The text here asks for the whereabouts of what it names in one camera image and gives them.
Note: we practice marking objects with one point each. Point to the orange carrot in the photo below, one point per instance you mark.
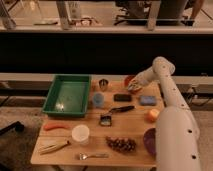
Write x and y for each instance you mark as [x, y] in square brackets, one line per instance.
[48, 127]

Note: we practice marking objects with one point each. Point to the bunch of dark grapes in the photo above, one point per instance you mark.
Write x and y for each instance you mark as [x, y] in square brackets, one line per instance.
[122, 145]

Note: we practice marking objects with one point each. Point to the orange fruit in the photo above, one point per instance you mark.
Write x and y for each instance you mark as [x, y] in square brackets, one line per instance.
[153, 115]

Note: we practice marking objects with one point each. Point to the small metal cup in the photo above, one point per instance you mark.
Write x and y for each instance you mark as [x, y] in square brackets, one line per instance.
[103, 84]

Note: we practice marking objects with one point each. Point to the red bowl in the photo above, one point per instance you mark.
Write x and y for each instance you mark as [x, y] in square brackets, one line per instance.
[127, 81]

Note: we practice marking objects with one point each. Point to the black handled brush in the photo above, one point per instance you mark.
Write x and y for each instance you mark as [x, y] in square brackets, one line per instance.
[106, 119]

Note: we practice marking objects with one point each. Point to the blue sponge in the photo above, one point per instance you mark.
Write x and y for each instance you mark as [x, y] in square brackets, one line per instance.
[147, 100]

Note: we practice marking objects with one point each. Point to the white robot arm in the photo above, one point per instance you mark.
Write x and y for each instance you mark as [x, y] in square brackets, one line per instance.
[177, 131]

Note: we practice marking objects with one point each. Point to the yellow banana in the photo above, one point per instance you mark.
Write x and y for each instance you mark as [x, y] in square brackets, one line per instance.
[53, 147]

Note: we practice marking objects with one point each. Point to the purple bowl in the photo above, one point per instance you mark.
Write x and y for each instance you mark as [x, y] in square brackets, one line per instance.
[149, 141]

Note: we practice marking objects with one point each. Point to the white plastic cup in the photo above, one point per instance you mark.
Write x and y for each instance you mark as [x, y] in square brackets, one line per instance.
[80, 134]

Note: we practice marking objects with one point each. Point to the wooden table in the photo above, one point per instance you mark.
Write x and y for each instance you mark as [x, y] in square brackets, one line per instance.
[131, 124]

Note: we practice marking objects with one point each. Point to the green plastic tray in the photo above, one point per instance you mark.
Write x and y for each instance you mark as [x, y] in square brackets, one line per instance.
[68, 96]

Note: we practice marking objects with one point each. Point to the black rectangular block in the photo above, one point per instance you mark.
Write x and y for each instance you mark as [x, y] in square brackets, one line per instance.
[122, 97]

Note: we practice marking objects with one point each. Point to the light blue cup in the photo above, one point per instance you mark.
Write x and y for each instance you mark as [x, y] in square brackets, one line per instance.
[98, 100]

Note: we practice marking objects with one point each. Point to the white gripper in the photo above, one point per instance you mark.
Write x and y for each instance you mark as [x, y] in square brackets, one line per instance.
[143, 78]

